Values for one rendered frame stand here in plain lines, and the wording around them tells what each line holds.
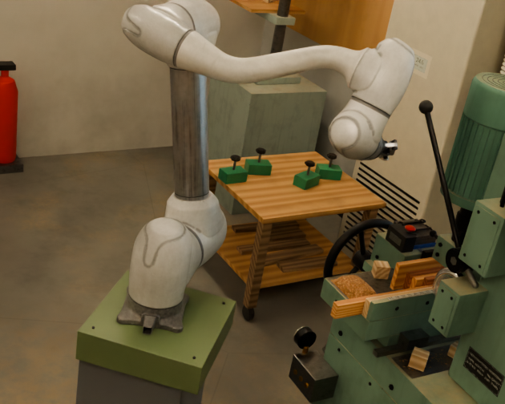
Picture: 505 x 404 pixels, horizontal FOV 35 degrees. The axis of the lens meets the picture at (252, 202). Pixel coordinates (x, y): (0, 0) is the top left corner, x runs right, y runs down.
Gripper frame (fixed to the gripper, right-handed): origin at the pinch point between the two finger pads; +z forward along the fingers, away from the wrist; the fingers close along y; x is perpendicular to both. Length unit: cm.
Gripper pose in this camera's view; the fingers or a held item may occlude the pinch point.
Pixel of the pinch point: (383, 153)
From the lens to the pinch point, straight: 218.3
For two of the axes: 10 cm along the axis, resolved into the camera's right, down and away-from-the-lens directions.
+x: -0.6, -9.9, 1.0
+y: 9.3, -0.9, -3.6
